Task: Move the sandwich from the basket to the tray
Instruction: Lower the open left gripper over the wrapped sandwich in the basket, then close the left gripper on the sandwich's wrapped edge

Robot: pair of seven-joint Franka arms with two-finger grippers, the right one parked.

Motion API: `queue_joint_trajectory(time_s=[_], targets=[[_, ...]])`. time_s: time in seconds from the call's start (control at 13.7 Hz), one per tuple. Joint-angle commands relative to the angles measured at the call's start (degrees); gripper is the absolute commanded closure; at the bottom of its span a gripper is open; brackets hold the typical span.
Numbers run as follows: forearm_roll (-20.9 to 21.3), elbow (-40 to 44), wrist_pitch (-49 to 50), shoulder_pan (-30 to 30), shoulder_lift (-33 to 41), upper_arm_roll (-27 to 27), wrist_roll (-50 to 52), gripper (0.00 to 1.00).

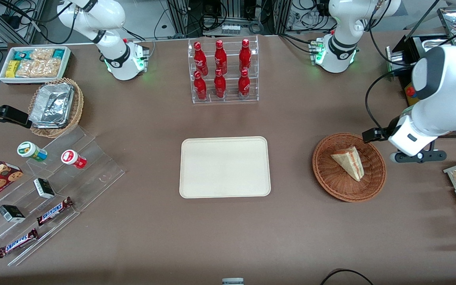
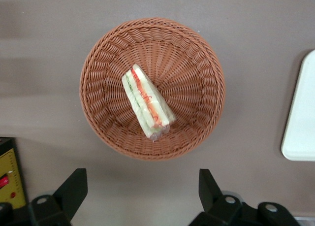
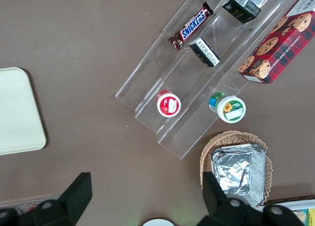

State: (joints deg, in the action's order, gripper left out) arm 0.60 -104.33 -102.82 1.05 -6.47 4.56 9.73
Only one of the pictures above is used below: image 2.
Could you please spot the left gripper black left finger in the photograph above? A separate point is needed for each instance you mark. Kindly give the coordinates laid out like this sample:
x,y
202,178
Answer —
x,y
66,201

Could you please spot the yellow control box red button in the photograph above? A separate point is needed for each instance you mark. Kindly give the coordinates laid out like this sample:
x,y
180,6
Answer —
x,y
11,171

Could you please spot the cream plastic tray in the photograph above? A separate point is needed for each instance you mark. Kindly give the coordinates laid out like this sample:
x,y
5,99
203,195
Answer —
x,y
302,112

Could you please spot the brown wicker basket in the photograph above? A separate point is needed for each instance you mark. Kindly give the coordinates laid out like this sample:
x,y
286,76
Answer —
x,y
192,93

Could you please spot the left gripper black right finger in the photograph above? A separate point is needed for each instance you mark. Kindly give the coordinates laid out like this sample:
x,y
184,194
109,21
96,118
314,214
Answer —
x,y
214,203

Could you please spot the triangle sandwich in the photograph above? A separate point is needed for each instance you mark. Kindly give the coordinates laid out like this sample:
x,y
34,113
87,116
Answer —
x,y
145,103

